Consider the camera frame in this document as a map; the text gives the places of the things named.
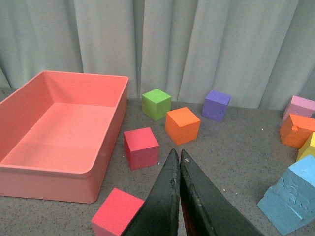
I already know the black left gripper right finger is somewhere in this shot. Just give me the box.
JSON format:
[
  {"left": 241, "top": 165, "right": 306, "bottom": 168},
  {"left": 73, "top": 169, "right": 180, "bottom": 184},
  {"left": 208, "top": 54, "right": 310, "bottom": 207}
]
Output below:
[{"left": 180, "top": 149, "right": 263, "bottom": 236}]

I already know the salmon red plastic bin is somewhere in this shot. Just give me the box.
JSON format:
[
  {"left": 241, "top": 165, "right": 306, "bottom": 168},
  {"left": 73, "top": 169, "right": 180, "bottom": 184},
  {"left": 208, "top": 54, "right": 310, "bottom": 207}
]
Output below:
[{"left": 0, "top": 71, "right": 128, "bottom": 204}]

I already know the chipped orange foam block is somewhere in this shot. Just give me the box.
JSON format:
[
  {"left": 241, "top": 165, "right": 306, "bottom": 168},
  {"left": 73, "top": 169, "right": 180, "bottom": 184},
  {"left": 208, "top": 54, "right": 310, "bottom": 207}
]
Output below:
[{"left": 280, "top": 114, "right": 315, "bottom": 148}]

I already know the pink foam block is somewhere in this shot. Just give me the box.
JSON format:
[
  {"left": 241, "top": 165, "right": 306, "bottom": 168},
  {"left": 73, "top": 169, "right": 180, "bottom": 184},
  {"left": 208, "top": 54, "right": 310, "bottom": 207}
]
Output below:
[{"left": 282, "top": 95, "right": 315, "bottom": 121}]

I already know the red foam block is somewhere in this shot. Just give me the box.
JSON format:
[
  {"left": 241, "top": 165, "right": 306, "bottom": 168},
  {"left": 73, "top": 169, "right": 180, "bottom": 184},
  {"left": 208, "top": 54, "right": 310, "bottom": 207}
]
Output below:
[
  {"left": 91, "top": 188, "right": 144, "bottom": 236},
  {"left": 124, "top": 127, "right": 159, "bottom": 171}
]

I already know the near red foam block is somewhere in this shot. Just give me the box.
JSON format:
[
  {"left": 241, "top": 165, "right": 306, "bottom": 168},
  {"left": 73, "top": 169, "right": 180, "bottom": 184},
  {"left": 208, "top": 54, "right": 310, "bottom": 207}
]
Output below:
[{"left": 91, "top": 188, "right": 144, "bottom": 236}]

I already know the notched light blue foam block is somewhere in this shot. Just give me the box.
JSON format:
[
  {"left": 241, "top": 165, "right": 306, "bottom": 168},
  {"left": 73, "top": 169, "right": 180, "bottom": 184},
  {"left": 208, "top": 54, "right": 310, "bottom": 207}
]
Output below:
[{"left": 257, "top": 184, "right": 315, "bottom": 236}]

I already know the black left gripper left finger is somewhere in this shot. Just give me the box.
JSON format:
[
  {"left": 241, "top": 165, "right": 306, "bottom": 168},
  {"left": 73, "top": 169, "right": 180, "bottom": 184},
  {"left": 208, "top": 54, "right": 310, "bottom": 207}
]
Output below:
[{"left": 122, "top": 149, "right": 181, "bottom": 236}]

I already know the grey pleated curtain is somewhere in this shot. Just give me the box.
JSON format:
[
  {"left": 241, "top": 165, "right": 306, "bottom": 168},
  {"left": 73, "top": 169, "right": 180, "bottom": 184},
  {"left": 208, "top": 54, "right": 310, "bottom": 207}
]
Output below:
[{"left": 0, "top": 0, "right": 315, "bottom": 110}]

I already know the purple foam block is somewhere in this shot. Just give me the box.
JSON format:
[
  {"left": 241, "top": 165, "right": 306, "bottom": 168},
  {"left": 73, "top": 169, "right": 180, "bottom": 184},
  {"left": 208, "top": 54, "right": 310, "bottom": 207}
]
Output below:
[{"left": 201, "top": 90, "right": 231, "bottom": 122}]

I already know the yellow foam block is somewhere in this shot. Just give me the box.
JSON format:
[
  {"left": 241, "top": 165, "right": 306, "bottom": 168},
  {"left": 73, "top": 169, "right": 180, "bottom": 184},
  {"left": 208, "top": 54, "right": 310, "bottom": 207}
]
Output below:
[{"left": 296, "top": 132, "right": 315, "bottom": 162}]

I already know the green foam block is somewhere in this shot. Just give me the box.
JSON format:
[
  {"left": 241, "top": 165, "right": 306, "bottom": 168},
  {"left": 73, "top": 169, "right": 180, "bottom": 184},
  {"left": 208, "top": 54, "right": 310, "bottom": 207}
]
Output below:
[{"left": 141, "top": 89, "right": 171, "bottom": 121}]

